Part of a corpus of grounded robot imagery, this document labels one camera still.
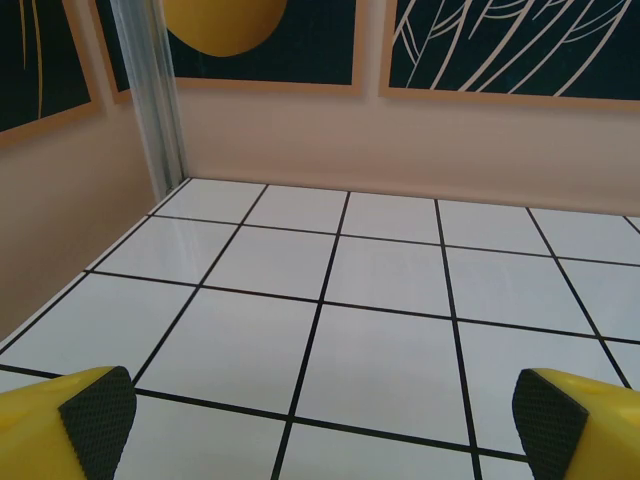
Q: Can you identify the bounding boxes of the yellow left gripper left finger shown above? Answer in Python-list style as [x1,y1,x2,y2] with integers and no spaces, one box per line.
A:
[0,365,138,480]

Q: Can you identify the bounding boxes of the dark panel with yellow oval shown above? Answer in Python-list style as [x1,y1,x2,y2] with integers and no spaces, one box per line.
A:
[94,0,365,106]

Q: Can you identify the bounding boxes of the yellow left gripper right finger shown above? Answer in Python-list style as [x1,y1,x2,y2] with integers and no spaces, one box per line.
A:
[511,367,640,480]

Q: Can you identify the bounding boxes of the aluminium corner post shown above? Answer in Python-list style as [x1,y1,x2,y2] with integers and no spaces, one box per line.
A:
[110,0,190,197]

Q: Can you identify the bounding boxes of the dark panel large pink oval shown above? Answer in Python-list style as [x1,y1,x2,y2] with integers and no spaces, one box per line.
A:
[0,0,108,147]

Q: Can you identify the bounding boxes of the dark panel orange circle leaves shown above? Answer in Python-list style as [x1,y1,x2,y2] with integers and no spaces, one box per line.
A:
[378,0,640,115]

